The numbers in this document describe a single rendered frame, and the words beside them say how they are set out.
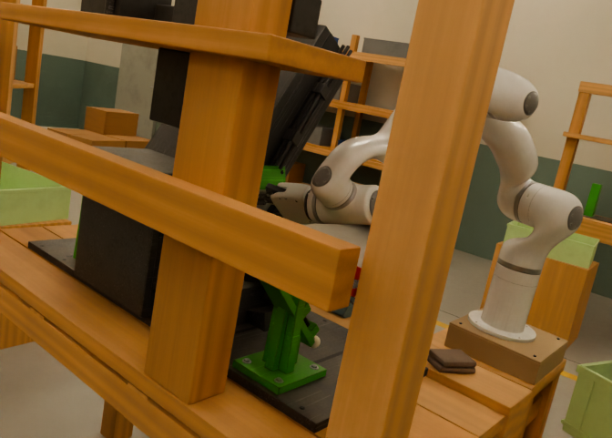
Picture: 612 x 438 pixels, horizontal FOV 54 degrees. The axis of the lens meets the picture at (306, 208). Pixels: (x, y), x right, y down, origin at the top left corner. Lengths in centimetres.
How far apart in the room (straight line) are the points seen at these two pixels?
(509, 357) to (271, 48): 110
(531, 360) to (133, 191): 108
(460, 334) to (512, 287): 19
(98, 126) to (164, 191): 716
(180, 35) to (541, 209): 103
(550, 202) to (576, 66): 528
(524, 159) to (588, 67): 533
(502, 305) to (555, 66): 536
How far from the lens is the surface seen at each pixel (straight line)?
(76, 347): 144
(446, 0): 80
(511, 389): 149
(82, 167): 127
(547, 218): 166
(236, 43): 95
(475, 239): 712
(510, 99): 140
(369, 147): 122
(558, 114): 687
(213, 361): 115
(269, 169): 149
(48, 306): 153
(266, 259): 88
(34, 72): 430
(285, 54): 93
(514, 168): 158
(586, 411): 162
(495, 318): 176
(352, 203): 122
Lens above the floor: 147
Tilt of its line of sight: 11 degrees down
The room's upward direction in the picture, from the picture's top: 11 degrees clockwise
